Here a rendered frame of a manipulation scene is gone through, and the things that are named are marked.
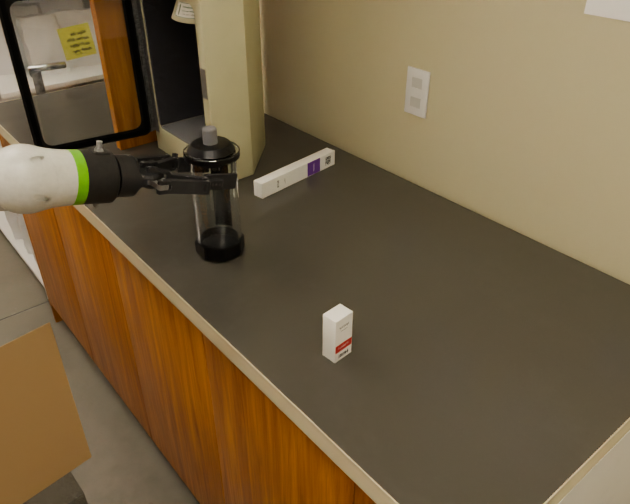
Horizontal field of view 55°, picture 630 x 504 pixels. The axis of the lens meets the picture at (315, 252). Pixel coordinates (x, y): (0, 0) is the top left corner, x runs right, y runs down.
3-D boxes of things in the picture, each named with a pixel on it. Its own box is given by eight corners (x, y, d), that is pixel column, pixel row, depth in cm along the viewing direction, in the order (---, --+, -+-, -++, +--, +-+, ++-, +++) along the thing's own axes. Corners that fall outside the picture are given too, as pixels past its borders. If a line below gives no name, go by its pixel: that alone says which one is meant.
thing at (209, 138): (219, 146, 123) (217, 115, 119) (245, 161, 117) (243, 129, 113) (179, 158, 118) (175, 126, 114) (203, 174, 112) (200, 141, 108)
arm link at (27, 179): (0, 218, 89) (-8, 141, 87) (-23, 215, 98) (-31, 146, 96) (94, 211, 98) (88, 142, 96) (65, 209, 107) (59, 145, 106)
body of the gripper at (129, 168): (123, 163, 101) (173, 162, 107) (102, 147, 106) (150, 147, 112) (120, 205, 104) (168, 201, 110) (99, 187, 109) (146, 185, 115)
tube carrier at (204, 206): (227, 225, 134) (220, 134, 123) (255, 246, 127) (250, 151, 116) (184, 241, 128) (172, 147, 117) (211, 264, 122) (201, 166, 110)
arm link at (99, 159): (65, 197, 106) (86, 217, 100) (69, 132, 102) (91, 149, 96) (99, 195, 110) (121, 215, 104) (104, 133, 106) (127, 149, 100)
